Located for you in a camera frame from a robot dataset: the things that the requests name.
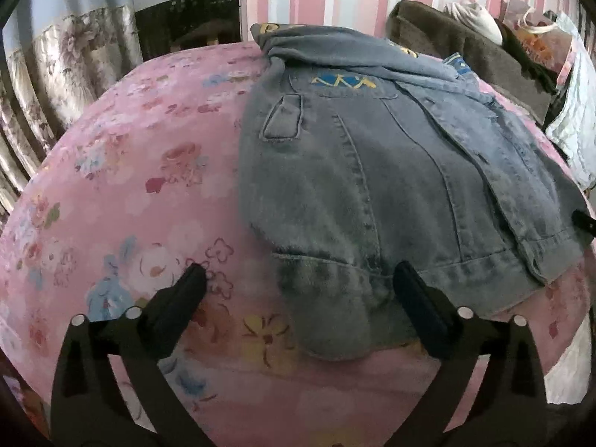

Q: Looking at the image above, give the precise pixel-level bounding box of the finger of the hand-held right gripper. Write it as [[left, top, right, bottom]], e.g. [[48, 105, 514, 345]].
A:
[[572, 209, 596, 244]]

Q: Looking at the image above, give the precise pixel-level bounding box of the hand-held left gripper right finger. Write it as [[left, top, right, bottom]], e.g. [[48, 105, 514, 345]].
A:
[[386, 261, 548, 447]]

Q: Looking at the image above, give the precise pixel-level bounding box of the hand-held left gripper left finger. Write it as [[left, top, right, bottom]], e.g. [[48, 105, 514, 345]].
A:
[[50, 263, 216, 447]]

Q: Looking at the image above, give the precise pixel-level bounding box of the blue denim jacket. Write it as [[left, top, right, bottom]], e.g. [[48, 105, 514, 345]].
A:
[[237, 22, 590, 361]]

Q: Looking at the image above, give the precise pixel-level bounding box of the white quilted cloth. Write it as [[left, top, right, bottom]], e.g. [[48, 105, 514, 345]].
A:
[[545, 12, 596, 191]]

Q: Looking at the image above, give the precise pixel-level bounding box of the pink floral bed sheet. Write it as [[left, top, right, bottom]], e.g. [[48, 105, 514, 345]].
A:
[[0, 39, 596, 447]]

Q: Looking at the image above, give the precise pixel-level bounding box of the black cloth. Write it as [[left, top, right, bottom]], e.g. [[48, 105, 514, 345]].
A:
[[500, 19, 566, 117]]

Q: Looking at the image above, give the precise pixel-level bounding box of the pink printed gift bag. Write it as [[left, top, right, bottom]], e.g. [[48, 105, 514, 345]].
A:
[[500, 0, 573, 75]]

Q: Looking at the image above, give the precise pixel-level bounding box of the brown blanket covered furniture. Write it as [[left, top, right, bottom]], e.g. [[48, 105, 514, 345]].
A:
[[386, 0, 559, 124]]

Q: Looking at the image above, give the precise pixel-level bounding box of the white cloth bundle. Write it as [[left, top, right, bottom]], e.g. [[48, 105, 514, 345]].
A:
[[442, 1, 504, 45]]

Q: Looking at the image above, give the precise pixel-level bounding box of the blue curtain with floral hem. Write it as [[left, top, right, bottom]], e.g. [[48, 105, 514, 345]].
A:
[[0, 0, 143, 215]]

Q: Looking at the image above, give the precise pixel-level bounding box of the silver black water dispenser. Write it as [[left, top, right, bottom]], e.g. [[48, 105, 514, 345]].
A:
[[131, 0, 247, 54]]

